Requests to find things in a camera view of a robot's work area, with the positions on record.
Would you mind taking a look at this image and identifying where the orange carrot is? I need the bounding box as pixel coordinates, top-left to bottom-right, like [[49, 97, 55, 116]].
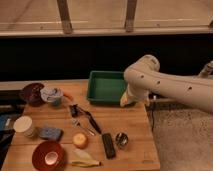
[[63, 92, 73, 101]]

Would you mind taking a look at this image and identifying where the dark maroon bowl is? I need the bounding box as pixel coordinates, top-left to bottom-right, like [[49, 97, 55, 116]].
[[20, 83, 44, 107]]

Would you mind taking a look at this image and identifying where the shiny metal cup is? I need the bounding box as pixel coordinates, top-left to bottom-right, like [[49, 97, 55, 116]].
[[115, 132, 129, 148]]

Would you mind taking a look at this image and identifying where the blue sponge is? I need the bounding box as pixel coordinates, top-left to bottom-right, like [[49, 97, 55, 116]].
[[39, 127, 63, 141]]

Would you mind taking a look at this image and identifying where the red bowl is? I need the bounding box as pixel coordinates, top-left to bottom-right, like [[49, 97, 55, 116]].
[[32, 140, 65, 171]]

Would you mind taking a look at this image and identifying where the black remote control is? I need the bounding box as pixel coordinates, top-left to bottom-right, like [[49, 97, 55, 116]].
[[102, 133, 116, 159]]

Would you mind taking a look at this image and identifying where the yellow orange fruit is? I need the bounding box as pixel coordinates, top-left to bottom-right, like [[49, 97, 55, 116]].
[[73, 133, 88, 149]]

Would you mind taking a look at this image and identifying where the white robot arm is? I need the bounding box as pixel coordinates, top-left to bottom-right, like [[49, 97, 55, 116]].
[[120, 55, 213, 114]]

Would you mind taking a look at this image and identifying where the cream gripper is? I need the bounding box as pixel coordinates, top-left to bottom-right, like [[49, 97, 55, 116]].
[[120, 85, 150, 107]]

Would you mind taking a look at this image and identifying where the green plastic tray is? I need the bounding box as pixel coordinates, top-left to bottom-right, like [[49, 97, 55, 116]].
[[87, 71, 127, 105]]

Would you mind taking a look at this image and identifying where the small white cup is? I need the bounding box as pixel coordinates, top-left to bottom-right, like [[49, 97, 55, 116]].
[[45, 151, 58, 165]]

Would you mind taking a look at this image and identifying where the metal fork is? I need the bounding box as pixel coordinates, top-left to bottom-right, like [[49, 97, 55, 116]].
[[71, 118, 96, 136]]

